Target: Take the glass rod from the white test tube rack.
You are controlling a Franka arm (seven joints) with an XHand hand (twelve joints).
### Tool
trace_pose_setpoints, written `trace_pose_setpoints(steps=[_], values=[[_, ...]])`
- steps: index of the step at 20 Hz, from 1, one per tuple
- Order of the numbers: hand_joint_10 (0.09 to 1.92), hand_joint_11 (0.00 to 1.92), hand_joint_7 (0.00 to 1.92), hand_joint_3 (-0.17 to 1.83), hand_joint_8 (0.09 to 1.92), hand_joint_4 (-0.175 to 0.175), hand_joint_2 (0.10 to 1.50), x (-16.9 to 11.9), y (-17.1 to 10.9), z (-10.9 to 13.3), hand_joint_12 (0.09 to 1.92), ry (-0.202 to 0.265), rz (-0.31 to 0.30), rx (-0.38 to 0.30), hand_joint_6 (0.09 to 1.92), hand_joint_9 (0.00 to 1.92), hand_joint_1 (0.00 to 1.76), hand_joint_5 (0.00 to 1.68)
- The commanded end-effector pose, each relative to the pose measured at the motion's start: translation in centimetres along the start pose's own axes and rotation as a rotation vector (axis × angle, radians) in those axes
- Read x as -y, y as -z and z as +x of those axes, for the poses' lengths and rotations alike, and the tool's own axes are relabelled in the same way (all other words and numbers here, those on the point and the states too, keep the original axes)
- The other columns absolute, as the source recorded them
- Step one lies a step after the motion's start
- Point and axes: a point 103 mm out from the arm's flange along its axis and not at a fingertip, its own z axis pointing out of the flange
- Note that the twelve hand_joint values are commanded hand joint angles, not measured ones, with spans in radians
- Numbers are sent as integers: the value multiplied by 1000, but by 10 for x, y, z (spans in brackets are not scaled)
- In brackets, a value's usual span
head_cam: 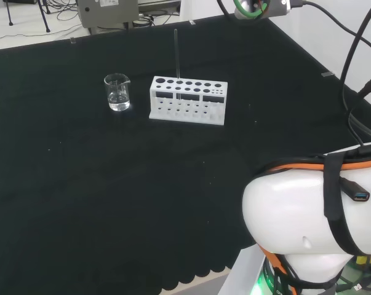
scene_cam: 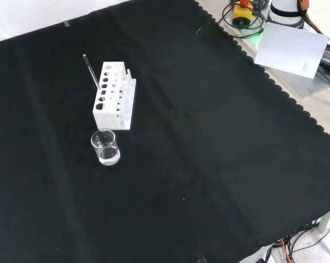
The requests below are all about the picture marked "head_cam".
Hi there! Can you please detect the thick black cable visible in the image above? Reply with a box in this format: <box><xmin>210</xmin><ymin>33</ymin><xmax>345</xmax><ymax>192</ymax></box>
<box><xmin>291</xmin><ymin>0</ymin><xmax>371</xmax><ymax>147</ymax></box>

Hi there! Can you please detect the black tripod leg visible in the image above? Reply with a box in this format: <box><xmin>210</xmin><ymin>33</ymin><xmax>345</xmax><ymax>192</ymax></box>
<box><xmin>2</xmin><ymin>0</ymin><xmax>14</xmax><ymax>27</ymax></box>
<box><xmin>38</xmin><ymin>0</ymin><xmax>51</xmax><ymax>33</ymax></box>

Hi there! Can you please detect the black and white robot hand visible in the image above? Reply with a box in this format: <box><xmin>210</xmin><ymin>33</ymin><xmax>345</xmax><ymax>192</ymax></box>
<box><xmin>233</xmin><ymin>0</ymin><xmax>292</xmax><ymax>20</ymax></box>

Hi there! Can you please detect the white test tube rack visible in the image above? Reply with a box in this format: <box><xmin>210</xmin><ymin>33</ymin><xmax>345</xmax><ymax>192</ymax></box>
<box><xmin>148</xmin><ymin>76</ymin><xmax>228</xmax><ymax>127</ymax></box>

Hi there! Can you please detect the clear glass beaker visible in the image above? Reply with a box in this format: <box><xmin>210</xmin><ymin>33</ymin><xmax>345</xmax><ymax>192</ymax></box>
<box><xmin>103</xmin><ymin>73</ymin><xmax>132</xmax><ymax>112</ymax></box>

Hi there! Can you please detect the black USB cable plug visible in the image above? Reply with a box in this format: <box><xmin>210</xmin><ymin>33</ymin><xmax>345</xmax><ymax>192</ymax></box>
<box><xmin>338</xmin><ymin>176</ymin><xmax>371</xmax><ymax>203</ymax></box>

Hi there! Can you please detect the black bench cloth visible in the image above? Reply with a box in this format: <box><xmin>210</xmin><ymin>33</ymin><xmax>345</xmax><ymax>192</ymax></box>
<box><xmin>0</xmin><ymin>10</ymin><xmax>371</xmax><ymax>295</ymax></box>

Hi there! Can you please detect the grey equipment box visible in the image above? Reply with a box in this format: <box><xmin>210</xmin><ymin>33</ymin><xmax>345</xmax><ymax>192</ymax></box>
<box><xmin>76</xmin><ymin>0</ymin><xmax>140</xmax><ymax>29</ymax></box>

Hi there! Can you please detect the thin black floor cable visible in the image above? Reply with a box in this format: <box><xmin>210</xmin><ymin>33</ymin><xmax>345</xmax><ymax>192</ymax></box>
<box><xmin>0</xmin><ymin>0</ymin><xmax>81</xmax><ymax>42</ymax></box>

